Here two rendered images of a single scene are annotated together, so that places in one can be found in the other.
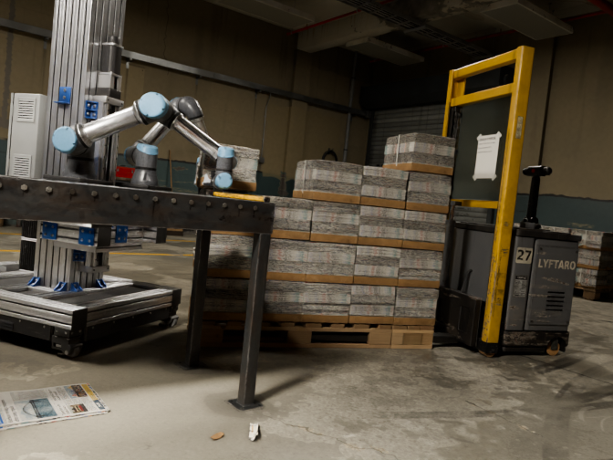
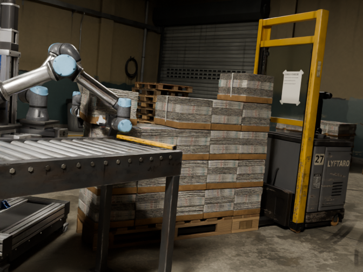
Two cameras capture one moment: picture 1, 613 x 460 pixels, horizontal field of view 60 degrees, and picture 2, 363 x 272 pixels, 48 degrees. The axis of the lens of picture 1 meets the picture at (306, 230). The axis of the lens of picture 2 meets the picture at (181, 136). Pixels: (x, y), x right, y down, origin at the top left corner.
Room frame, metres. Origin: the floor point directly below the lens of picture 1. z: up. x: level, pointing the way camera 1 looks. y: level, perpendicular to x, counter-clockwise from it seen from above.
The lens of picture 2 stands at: (0.12, 0.57, 1.07)
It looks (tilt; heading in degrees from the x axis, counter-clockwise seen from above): 6 degrees down; 348
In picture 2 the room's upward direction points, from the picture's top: 5 degrees clockwise
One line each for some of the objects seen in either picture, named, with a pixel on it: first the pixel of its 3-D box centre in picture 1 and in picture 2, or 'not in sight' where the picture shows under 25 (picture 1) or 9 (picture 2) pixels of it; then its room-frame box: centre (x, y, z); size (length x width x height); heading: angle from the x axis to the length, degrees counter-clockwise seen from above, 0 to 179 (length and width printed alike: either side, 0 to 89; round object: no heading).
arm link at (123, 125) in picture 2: (223, 181); (122, 124); (2.45, 0.40, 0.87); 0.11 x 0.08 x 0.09; 18
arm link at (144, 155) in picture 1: (146, 155); (38, 95); (3.04, 0.95, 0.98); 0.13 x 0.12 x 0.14; 42
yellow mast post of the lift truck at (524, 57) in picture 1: (505, 196); (308, 119); (3.19, -1.17, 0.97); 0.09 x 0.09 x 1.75; 19
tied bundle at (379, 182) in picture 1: (370, 187); (213, 114); (3.27, -0.36, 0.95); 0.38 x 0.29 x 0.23; 19
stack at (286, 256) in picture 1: (296, 269); (161, 179); (3.12, 0.04, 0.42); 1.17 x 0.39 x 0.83; 109
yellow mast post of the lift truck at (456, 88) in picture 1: (443, 194); (255, 112); (3.82, -0.95, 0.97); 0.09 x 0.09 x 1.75; 19
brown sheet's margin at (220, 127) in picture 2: (369, 202); (212, 124); (3.26, -0.37, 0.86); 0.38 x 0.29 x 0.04; 19
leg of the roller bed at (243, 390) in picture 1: (254, 318); (167, 240); (2.06, 0.17, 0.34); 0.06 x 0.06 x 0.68; 37
